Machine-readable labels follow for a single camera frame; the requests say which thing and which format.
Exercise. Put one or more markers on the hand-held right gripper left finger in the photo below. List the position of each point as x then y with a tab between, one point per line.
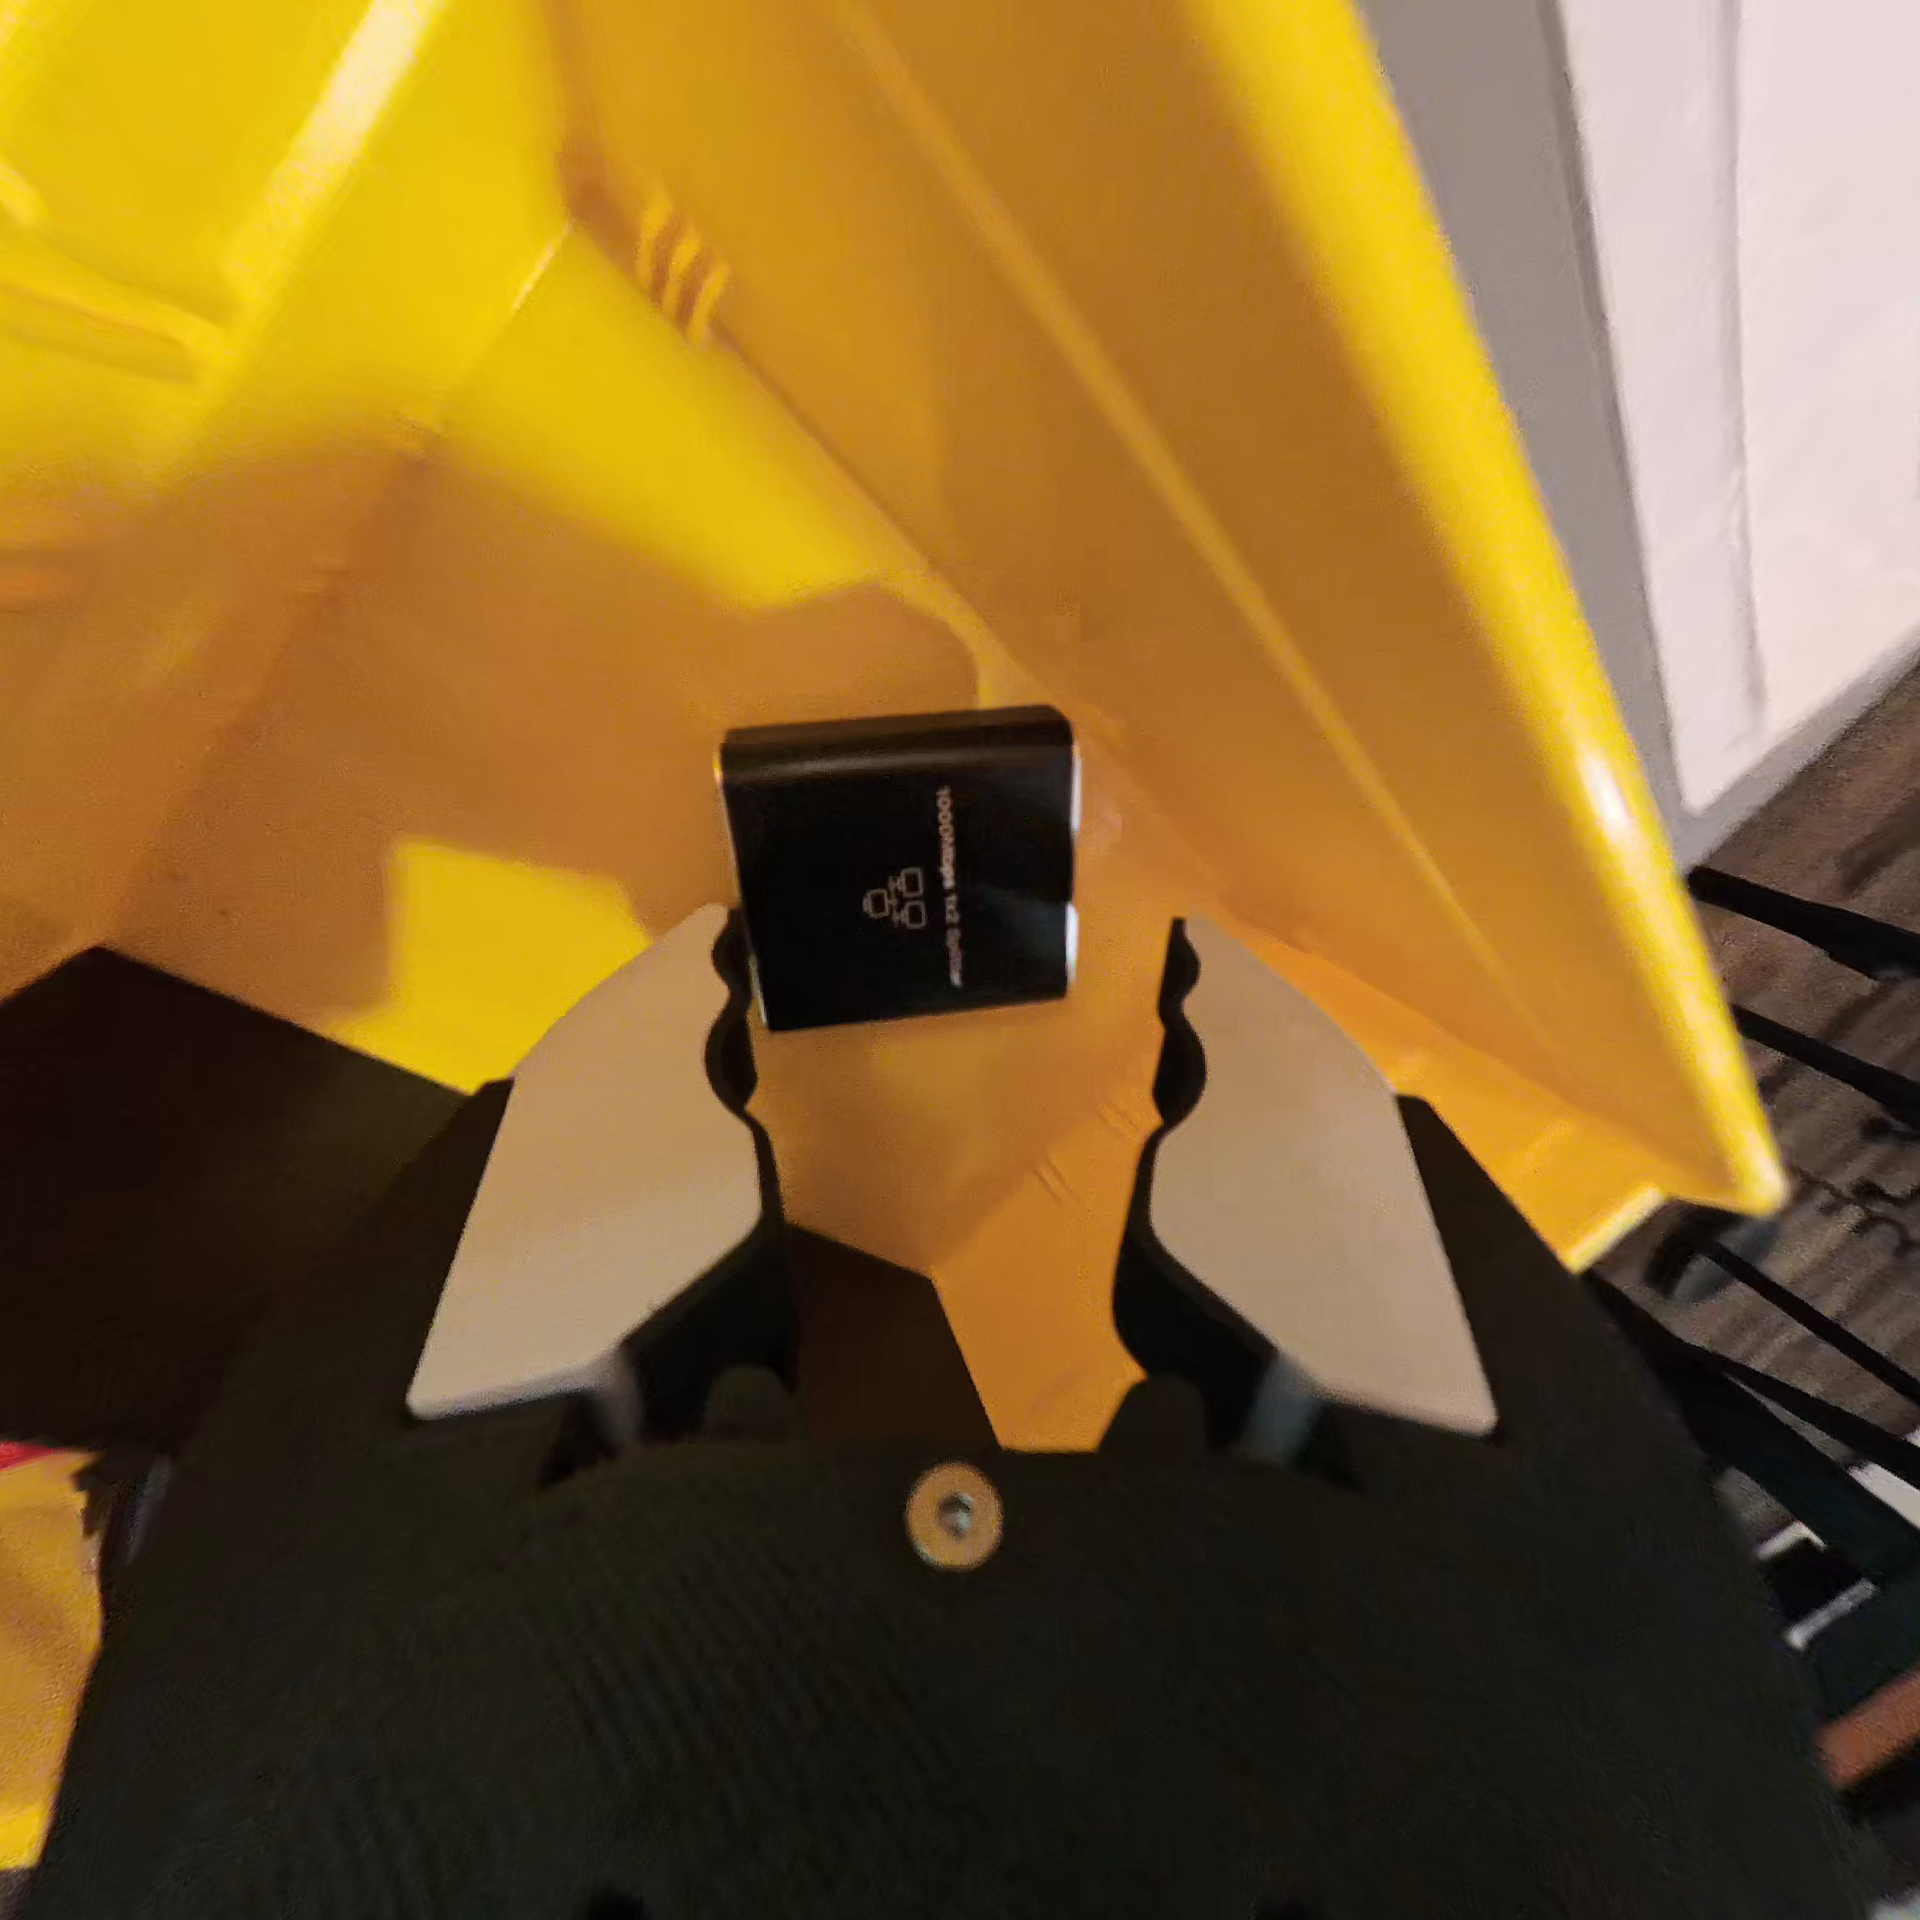
600	1171

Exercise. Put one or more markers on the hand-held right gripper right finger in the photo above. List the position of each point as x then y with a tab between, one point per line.
1305	1184

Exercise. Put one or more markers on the black network splitter adapter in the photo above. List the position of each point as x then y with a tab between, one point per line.
901	855

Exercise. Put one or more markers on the yellow plastic bin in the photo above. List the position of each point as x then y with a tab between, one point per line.
38	1620
1051	374

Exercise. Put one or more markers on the black metal rack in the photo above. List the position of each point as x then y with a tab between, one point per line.
1823	1478

